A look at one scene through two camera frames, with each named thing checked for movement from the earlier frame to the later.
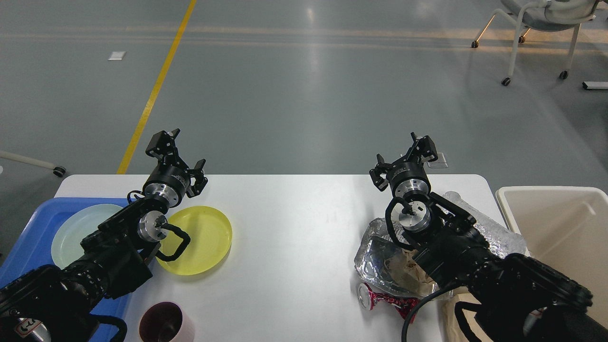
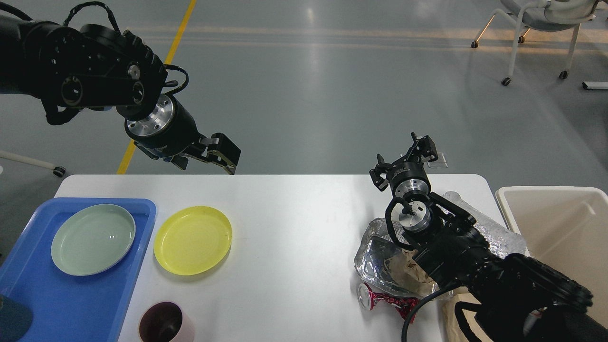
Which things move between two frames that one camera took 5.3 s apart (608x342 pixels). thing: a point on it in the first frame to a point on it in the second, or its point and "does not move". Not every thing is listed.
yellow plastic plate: (211, 235) does not move
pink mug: (166, 321) does not move
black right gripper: (407, 176) does not move
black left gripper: (168, 179) to (169, 131)
